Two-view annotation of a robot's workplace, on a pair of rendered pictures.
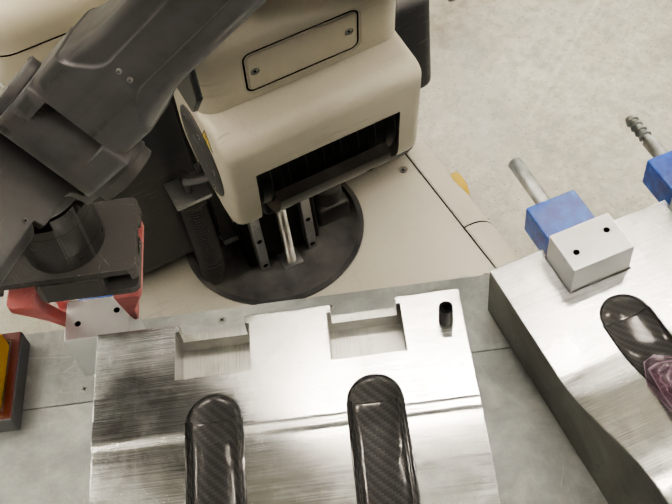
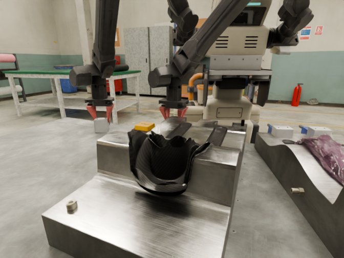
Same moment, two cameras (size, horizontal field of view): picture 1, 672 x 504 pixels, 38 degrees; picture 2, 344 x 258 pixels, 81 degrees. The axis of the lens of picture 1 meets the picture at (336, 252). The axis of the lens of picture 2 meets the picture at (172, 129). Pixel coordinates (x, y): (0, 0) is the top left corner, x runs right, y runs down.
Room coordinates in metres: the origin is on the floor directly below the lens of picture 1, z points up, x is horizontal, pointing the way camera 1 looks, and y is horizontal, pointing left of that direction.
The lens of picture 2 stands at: (-0.26, -0.08, 1.08)
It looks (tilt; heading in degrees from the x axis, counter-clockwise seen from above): 19 degrees down; 21
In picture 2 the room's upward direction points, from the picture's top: straight up
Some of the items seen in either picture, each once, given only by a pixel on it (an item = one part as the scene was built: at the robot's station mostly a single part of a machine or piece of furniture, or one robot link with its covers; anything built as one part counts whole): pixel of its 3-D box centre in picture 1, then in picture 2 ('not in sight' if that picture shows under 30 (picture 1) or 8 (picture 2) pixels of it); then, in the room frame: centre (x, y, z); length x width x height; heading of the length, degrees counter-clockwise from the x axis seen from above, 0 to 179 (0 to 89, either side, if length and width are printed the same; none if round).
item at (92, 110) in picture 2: not in sight; (98, 111); (0.37, 0.49, 0.88); 0.07 x 0.07 x 0.09; 26
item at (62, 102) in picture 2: not in sight; (77, 90); (2.93, 3.25, 0.51); 2.40 x 1.13 x 1.02; 95
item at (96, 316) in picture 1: (109, 286); not in sight; (0.48, 0.19, 0.83); 0.13 x 0.05 x 0.05; 178
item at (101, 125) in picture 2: not in sight; (104, 122); (0.41, 0.50, 0.83); 0.13 x 0.05 x 0.05; 26
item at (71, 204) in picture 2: not in sight; (71, 204); (-0.08, 0.16, 0.87); 0.02 x 0.02 x 0.01
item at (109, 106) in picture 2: not in sight; (104, 111); (0.38, 0.47, 0.88); 0.07 x 0.07 x 0.09; 26
